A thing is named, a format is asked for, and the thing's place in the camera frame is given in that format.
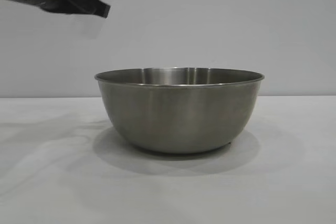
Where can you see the stainless steel mixing bowl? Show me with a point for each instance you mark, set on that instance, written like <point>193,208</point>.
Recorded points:
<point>178,119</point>

